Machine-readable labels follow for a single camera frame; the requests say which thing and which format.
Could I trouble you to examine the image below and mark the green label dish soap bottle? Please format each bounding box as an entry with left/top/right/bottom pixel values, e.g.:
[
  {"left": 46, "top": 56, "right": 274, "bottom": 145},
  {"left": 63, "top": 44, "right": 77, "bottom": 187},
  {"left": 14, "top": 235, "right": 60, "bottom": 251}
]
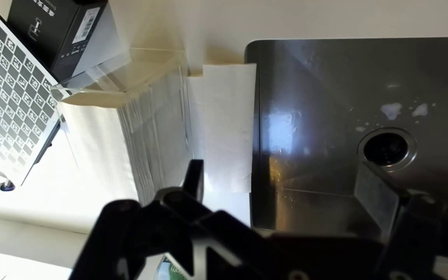
[{"left": 153, "top": 254, "right": 195, "bottom": 280}]

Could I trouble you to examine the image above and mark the stainless steel sink basin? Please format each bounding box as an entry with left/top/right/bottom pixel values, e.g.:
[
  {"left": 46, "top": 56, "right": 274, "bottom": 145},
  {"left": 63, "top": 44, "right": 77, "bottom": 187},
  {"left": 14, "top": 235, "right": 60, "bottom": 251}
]
[{"left": 245, "top": 36, "right": 448, "bottom": 246}]

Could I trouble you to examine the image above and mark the clear acrylic towel holder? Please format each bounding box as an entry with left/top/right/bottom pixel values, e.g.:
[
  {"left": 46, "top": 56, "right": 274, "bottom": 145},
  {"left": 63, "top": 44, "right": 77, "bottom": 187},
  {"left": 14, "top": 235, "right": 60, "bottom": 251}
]
[{"left": 60, "top": 47, "right": 195, "bottom": 207}]

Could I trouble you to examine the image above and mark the black cardboard box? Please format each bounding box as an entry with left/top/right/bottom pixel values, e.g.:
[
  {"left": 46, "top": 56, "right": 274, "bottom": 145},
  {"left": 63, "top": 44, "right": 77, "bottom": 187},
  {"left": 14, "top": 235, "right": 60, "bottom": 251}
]
[{"left": 5, "top": 0, "right": 133, "bottom": 89}]

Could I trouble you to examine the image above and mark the round sink drain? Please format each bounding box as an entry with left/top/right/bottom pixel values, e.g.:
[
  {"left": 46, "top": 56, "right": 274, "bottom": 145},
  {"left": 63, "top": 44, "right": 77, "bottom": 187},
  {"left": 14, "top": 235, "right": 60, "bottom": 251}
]
[{"left": 358, "top": 128, "right": 419, "bottom": 170}]

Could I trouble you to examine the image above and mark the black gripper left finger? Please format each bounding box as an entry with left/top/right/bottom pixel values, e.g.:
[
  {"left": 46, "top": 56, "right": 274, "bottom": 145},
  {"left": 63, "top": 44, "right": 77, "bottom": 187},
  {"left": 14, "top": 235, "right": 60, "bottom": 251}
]
[{"left": 70, "top": 159, "right": 268, "bottom": 280}]

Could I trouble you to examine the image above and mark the checkerboard calibration board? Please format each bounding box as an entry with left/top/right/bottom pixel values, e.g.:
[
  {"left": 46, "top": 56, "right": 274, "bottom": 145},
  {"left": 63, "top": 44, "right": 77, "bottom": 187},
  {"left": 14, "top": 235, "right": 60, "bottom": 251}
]
[{"left": 0, "top": 0, "right": 74, "bottom": 184}]

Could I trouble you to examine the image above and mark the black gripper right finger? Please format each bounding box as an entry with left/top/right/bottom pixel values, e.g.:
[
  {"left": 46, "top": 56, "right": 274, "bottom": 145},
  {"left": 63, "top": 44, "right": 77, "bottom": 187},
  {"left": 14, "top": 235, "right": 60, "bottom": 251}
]
[{"left": 354, "top": 162, "right": 448, "bottom": 280}]

